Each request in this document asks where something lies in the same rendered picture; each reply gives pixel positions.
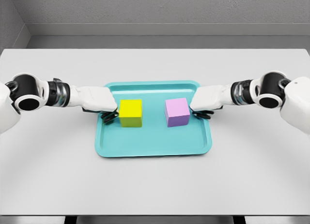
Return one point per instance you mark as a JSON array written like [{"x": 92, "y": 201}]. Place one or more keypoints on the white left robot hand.
[{"x": 99, "y": 99}]

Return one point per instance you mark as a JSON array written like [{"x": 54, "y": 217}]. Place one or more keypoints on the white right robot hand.
[{"x": 206, "y": 98}]

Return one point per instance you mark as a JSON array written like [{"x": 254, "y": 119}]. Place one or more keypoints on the pink cube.
[{"x": 176, "y": 111}]

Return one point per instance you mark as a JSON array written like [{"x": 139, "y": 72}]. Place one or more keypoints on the yellow cube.
[{"x": 130, "y": 111}]

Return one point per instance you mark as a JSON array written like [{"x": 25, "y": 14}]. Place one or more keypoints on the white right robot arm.
[{"x": 285, "y": 98}]

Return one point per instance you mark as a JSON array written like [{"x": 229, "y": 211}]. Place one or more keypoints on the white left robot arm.
[{"x": 36, "y": 93}]

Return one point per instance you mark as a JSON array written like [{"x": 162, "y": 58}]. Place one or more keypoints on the teal plastic tray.
[{"x": 155, "y": 139}]

